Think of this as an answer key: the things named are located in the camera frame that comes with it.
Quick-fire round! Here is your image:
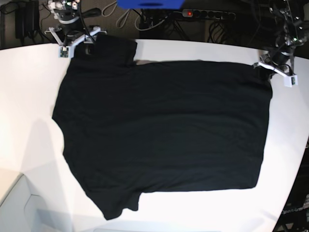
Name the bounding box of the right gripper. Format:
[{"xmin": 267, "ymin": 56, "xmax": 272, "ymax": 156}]
[{"xmin": 44, "ymin": 18, "xmax": 107, "ymax": 55}]

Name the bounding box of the black printed t-shirt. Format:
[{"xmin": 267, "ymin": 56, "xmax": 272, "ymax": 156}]
[{"xmin": 52, "ymin": 35, "xmax": 272, "ymax": 220}]

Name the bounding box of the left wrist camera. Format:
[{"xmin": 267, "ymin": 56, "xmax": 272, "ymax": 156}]
[{"xmin": 283, "ymin": 74, "xmax": 298, "ymax": 87}]

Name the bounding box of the blue plastic box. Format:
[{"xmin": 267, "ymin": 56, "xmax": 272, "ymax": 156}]
[{"xmin": 117, "ymin": 0, "xmax": 184, "ymax": 9}]

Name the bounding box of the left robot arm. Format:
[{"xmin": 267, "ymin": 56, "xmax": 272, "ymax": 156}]
[{"xmin": 251, "ymin": 0, "xmax": 309, "ymax": 87}]

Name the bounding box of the black power strip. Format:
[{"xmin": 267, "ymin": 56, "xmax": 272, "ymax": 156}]
[{"xmin": 182, "ymin": 9, "xmax": 236, "ymax": 21}]

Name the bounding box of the grey looped cable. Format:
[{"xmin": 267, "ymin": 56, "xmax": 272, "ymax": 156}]
[{"xmin": 101, "ymin": 0, "xmax": 167, "ymax": 31}]

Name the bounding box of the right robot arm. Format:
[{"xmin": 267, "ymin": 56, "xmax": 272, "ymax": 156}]
[{"xmin": 44, "ymin": 0, "xmax": 107, "ymax": 58}]

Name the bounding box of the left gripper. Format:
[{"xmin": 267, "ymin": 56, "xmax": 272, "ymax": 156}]
[{"xmin": 253, "ymin": 49, "xmax": 295, "ymax": 81}]

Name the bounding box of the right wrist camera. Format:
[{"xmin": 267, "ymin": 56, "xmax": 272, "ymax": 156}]
[{"xmin": 58, "ymin": 46, "xmax": 70, "ymax": 58}]

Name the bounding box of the white bin at table corner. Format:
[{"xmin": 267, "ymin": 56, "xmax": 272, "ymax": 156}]
[{"xmin": 0, "ymin": 175, "xmax": 73, "ymax": 232}]

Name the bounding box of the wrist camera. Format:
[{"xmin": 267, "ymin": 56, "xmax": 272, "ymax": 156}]
[
  {"xmin": 58, "ymin": 46, "xmax": 70, "ymax": 58},
  {"xmin": 283, "ymin": 74, "xmax": 298, "ymax": 87}
]

